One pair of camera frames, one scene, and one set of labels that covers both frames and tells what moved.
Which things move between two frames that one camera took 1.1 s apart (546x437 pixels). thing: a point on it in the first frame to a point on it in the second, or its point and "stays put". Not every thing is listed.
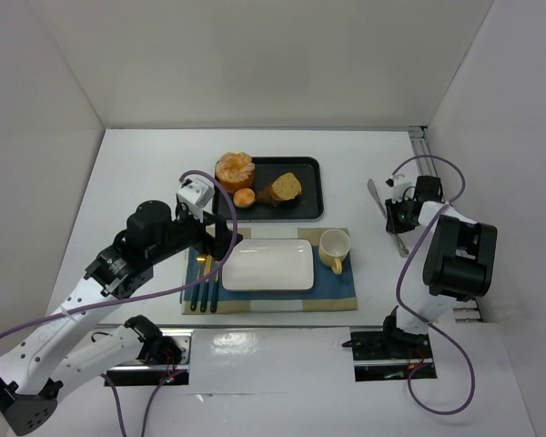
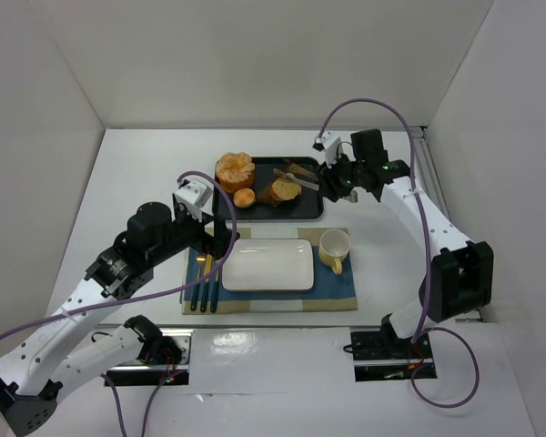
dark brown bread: (266, 196) stays put
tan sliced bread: (285, 188) stays put
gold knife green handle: (206, 290) stays put
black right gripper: (395, 223) to (335, 178)
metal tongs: (399, 244) to (299, 175)
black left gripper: (220, 234) stays put
